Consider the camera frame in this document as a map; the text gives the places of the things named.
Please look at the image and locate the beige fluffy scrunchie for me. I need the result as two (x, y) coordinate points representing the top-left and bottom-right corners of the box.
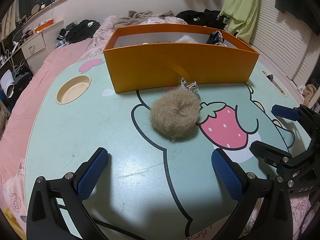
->
(149, 87), (201, 141)

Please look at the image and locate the black lace fabric bundle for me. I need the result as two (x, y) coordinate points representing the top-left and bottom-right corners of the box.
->
(206, 30), (227, 47)

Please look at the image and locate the pink floral bedsheet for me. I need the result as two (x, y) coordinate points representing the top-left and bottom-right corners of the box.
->
(0, 15), (320, 240)

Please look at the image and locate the silver hair clip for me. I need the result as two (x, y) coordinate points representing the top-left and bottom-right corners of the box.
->
(180, 77), (199, 93)

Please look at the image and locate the black hanging garment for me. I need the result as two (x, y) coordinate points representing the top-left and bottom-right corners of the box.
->
(275, 0), (319, 35)

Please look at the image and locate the green hanging cloth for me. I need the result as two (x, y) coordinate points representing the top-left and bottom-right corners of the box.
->
(220, 0), (260, 43)

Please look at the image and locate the black clothes pile right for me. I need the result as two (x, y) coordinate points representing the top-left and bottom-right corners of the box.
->
(175, 9), (228, 29)

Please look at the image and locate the black clothes pile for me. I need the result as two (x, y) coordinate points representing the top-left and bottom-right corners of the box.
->
(56, 20), (100, 48)
(175, 9), (228, 29)

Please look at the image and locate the white fluffy item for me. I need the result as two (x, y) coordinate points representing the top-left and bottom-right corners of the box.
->
(175, 35), (197, 43)

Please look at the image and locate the white drawer cabinet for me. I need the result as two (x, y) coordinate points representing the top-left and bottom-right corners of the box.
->
(21, 21), (64, 75)

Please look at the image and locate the orange cardboard box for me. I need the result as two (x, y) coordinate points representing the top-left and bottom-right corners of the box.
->
(103, 23), (259, 93)

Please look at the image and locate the black clothes pile left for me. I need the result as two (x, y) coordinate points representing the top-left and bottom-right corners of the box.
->
(56, 20), (100, 48)

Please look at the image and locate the small orange box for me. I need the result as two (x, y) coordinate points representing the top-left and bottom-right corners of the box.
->
(34, 19), (54, 33)

